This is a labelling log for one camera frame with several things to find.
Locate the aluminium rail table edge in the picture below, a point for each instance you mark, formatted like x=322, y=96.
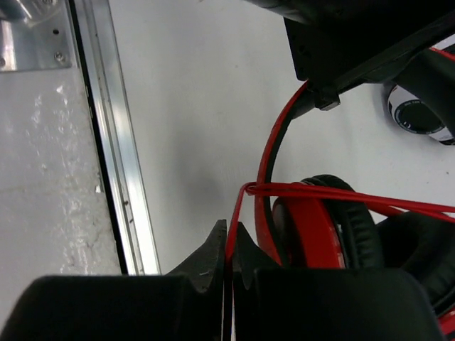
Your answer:
x=97, y=46

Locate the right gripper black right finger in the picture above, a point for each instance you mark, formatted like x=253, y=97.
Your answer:
x=273, y=303

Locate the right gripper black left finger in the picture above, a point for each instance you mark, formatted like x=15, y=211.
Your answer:
x=184, y=304

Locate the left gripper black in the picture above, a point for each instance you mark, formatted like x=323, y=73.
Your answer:
x=339, y=45

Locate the white black headphones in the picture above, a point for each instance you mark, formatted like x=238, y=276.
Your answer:
x=421, y=100

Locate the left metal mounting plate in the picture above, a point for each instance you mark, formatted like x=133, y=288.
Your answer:
x=36, y=35

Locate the red black headphones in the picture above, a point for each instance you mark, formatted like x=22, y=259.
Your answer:
x=321, y=222

